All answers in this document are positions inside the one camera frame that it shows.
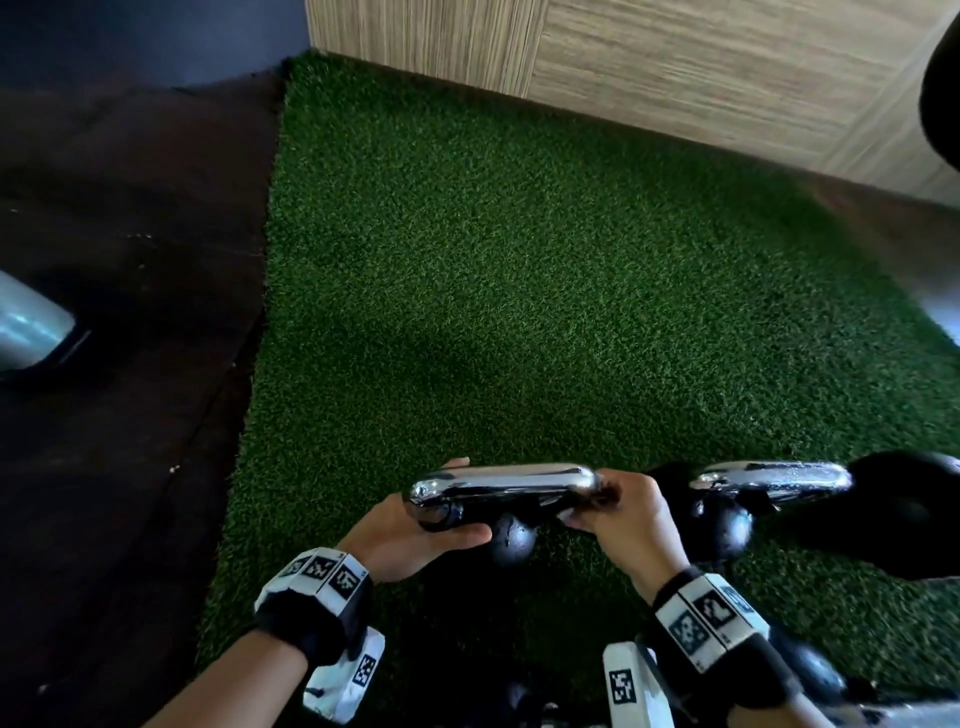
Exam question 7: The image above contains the large black kettlebell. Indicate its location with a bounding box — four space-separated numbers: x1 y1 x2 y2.
765 450 960 583

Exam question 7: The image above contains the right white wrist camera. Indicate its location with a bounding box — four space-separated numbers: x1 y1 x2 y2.
601 640 680 728

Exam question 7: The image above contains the black kettlebell ball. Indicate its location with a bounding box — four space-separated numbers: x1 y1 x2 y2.
501 678 562 728

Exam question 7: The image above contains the green artificial grass mat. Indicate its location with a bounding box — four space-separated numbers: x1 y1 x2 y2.
196 51 960 728

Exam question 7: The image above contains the small chrome-handled black kettlebell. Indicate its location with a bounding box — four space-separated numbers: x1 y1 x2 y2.
408 463 607 568

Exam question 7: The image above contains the black marker wristband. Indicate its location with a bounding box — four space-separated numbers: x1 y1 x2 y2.
648 565 804 711
253 547 374 670

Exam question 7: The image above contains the person's left hand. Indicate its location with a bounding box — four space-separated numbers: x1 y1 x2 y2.
337 457 494 585

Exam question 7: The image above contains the black rounded object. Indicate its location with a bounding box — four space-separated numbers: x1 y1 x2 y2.
918 13 960 172

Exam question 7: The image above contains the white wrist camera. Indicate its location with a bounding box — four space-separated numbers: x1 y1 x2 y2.
601 640 680 728
301 625 387 726

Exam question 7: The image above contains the silver grey rounded object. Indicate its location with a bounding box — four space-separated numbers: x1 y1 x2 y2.
0 268 93 385

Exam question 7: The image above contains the person's right forearm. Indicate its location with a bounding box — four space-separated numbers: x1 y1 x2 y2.
738 691 835 728

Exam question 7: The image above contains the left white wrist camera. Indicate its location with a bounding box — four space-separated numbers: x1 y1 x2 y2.
301 625 387 726

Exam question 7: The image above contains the right black marker wristband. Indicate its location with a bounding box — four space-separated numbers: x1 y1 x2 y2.
648 565 804 711

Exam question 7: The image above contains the person's right hand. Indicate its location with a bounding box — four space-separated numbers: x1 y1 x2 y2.
558 470 692 598

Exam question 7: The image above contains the left black marker wristband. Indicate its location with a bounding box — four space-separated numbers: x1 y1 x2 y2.
253 547 374 670

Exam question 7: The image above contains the person's left forearm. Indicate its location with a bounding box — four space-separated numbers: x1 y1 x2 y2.
144 628 310 728

